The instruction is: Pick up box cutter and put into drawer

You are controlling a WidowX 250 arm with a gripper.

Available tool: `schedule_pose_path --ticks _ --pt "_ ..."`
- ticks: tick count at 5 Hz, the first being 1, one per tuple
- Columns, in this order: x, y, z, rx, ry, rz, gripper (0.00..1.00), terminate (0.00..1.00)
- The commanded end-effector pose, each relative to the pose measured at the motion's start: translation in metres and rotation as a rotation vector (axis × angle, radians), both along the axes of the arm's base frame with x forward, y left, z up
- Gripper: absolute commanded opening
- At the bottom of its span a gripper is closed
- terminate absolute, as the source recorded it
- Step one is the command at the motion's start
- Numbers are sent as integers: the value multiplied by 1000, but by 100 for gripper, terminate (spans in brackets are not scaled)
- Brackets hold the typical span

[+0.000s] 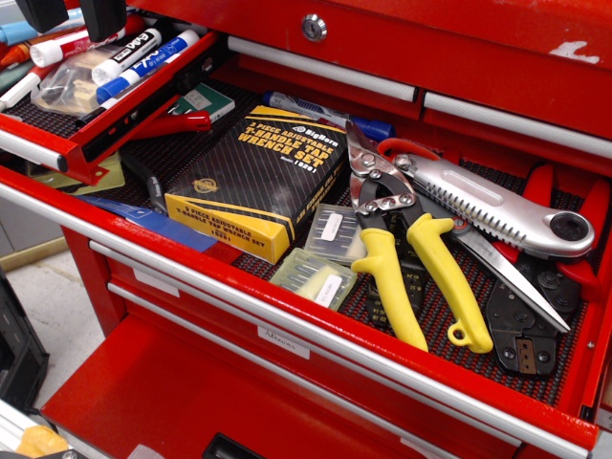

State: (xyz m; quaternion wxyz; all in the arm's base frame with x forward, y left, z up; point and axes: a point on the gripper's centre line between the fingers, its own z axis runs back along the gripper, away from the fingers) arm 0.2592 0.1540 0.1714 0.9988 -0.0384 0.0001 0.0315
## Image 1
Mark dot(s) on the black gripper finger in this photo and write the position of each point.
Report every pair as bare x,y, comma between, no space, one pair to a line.
43,15
103,17

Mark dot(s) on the green staples box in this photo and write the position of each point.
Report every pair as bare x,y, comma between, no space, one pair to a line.
203,99

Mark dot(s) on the small red upper drawer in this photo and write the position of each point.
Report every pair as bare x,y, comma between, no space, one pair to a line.
76,149

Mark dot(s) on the silver drawer lock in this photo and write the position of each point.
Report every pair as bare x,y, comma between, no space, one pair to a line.
313,27

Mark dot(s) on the black yellow tap wrench box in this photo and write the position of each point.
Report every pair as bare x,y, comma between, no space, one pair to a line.
258,185

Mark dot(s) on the blue marker in drawer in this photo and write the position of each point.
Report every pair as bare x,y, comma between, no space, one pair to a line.
373,129

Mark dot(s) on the large open red drawer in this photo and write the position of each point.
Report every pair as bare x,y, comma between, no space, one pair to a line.
296,360

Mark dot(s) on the red white marker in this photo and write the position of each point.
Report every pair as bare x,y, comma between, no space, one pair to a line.
55,50

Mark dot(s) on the orange marker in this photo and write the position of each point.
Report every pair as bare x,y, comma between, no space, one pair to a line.
20,53

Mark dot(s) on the black cap expo marker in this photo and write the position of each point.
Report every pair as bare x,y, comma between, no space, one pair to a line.
131,53

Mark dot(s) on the blue cap expo marker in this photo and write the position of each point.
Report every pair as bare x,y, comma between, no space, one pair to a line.
147,65

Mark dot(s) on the clear plastic bag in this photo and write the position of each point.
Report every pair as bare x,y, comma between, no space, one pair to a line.
69,89

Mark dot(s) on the blue card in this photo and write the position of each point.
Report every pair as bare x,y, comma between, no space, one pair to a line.
154,221

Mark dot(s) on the red tool chest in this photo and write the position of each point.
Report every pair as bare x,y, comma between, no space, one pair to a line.
503,69

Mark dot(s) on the clear blade case upper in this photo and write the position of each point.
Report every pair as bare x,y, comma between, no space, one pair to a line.
335,235

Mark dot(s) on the clear blade case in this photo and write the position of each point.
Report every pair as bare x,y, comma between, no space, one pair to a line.
335,235
315,278

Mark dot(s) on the clear blade case lower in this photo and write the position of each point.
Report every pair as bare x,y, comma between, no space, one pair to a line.
315,278

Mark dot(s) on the black crate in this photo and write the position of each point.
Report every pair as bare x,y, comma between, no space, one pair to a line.
24,360

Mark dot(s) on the red handled pliers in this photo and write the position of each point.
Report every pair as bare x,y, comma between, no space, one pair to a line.
174,124

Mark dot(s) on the black handled pliers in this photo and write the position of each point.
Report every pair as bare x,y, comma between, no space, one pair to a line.
153,185

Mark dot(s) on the yellow handled tin snips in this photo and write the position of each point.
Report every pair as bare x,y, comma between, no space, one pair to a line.
379,188

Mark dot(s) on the red handled crimping tool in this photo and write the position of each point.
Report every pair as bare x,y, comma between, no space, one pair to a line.
524,342

